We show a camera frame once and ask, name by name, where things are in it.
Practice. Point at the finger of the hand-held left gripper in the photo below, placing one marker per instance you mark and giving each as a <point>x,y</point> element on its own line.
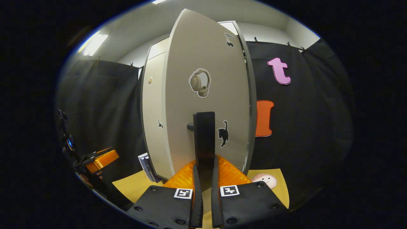
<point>103,159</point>

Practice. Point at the pink plush toy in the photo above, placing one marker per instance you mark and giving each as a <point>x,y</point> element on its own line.
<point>265,180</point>

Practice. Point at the row of black clips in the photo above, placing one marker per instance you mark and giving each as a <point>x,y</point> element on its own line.
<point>255,40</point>

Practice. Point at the blue and white books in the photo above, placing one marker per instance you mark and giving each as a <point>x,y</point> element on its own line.
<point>147,167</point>

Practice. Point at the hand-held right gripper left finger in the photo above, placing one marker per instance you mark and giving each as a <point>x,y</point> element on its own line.
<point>165,206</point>

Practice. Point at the beige shoe cabinet door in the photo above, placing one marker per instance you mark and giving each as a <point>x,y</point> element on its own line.
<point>203,54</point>
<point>154,105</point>

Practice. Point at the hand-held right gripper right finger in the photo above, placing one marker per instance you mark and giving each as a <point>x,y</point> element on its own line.
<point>251,206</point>

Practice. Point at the wide ceiling light panel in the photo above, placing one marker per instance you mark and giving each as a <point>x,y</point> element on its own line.
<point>159,1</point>

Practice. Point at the beige double-door shoe cabinet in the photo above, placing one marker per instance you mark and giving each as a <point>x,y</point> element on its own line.
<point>252,95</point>

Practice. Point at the black backdrop cloth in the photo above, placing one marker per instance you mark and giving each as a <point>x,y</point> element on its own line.
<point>311,127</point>

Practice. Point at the narrow ceiling light strip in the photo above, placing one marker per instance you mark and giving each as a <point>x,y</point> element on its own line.
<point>94,44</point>

